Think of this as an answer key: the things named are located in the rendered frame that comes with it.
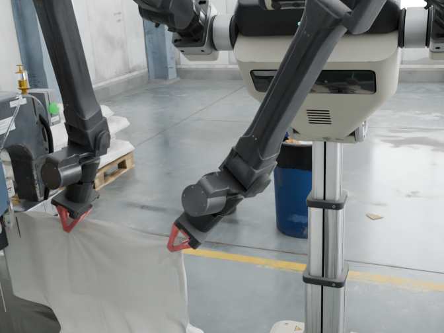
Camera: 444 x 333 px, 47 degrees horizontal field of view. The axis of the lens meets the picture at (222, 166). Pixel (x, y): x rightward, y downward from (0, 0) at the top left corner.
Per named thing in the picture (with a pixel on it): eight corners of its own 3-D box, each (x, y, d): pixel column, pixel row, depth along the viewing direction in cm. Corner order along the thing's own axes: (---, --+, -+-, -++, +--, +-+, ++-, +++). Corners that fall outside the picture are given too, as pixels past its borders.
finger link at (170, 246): (152, 242, 102) (180, 215, 98) (167, 228, 109) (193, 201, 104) (176, 267, 102) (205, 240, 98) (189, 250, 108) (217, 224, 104)
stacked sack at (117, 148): (137, 152, 491) (136, 137, 486) (98, 176, 432) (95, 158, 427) (100, 150, 506) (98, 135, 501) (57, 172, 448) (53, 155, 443)
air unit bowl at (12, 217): (19, 223, 114) (14, 197, 112) (9, 228, 112) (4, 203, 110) (8, 221, 115) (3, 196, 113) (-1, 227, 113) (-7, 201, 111)
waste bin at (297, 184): (347, 214, 363) (349, 125, 342) (334, 247, 318) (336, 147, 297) (281, 207, 381) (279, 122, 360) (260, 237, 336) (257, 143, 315)
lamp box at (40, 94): (61, 123, 133) (55, 88, 130) (49, 127, 129) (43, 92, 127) (38, 121, 136) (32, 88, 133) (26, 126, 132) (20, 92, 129)
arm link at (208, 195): (275, 178, 92) (245, 145, 95) (242, 182, 83) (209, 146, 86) (236, 222, 97) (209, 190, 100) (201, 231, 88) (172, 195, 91)
